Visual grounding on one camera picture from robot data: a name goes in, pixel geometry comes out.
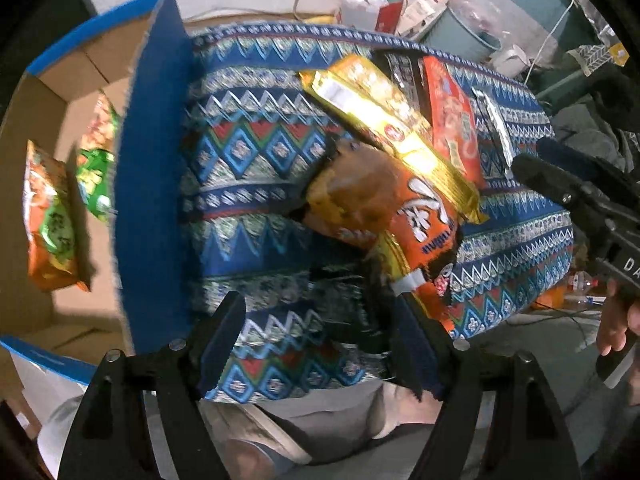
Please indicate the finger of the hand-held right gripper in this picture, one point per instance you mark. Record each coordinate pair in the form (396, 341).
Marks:
(565, 155)
(545, 175)

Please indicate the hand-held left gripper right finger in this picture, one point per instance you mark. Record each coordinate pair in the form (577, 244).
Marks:
(415, 350)

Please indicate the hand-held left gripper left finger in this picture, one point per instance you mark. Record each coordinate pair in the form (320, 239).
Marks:
(220, 350)

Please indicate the plain black snack packet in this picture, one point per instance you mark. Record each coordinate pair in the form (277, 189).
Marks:
(350, 290)

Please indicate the red-orange snack packet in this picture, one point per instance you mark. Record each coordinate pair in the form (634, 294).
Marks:
(452, 110)

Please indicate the blue-edged cardboard box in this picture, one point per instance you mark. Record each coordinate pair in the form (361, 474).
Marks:
(155, 210)

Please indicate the orange chip bag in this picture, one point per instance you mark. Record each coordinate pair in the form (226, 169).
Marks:
(380, 195)

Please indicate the black white-printed snack packet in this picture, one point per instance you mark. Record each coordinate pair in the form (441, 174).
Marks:
(402, 82)

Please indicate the person's right hand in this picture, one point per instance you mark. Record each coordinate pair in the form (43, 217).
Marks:
(614, 322)

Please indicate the grey clothing pile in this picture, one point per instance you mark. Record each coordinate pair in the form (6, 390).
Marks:
(585, 130)

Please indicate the silver strip packet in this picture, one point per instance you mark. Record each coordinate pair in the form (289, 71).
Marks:
(495, 125)

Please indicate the white paper item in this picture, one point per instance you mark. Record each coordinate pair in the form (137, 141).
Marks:
(510, 60)

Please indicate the person's grey shorts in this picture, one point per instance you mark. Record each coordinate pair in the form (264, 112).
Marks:
(320, 420)

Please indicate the teal bin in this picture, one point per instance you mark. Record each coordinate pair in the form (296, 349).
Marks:
(457, 32)

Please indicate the blue patterned cloth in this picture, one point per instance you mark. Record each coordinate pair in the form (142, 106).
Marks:
(240, 150)

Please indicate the white bottle packaging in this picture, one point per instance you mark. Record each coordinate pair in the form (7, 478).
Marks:
(425, 7)

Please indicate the orange and green snack packet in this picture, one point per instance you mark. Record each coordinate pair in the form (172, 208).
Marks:
(52, 220)

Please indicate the red carton with white bag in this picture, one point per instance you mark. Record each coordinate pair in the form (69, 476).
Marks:
(367, 5)

